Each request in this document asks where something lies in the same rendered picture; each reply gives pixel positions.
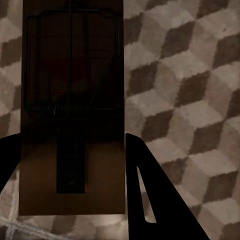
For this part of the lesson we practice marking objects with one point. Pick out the mousetrap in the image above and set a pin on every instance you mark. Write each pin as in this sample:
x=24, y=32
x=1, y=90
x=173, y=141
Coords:
x=73, y=151

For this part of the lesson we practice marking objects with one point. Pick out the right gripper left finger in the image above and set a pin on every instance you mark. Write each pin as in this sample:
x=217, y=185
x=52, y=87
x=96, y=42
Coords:
x=10, y=157

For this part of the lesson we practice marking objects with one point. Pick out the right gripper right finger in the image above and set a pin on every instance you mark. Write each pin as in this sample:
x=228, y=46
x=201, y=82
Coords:
x=174, y=219

